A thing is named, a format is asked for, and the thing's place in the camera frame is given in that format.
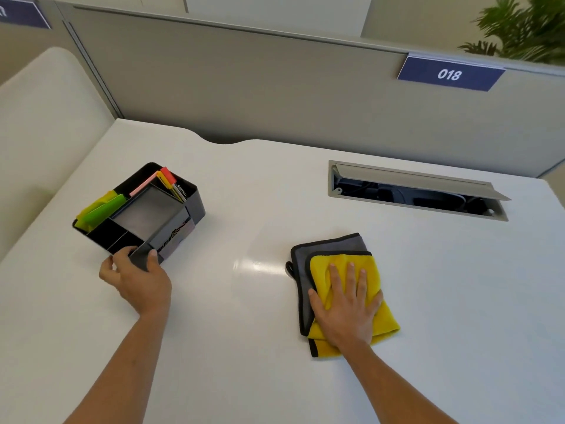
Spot lime green highlighter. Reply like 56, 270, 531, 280
76, 193, 119, 228

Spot pink marker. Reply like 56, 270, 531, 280
128, 170, 160, 198

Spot person's right hand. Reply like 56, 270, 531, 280
308, 262, 384, 352

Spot black desk organizer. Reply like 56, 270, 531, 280
72, 162, 206, 272

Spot yellow and grey microfiber cloth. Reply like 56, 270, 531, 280
285, 233, 401, 359

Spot yellow pen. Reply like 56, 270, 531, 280
155, 171, 184, 204

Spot red capped marker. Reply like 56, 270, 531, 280
159, 167, 189, 202

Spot green plant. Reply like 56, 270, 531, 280
458, 0, 565, 65

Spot person's left forearm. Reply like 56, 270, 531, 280
64, 304, 171, 424

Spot person's right forearm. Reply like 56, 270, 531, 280
341, 341, 460, 424

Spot blue number sign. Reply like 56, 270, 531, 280
397, 53, 506, 92

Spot person's left hand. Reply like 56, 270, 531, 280
99, 246, 173, 317

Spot grey partition panel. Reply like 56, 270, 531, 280
55, 1, 565, 180

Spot cream curved side panel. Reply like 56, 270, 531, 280
0, 47, 117, 264

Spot grey desk cable box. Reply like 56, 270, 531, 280
328, 160, 512, 222

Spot black cables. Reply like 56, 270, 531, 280
334, 180, 488, 215

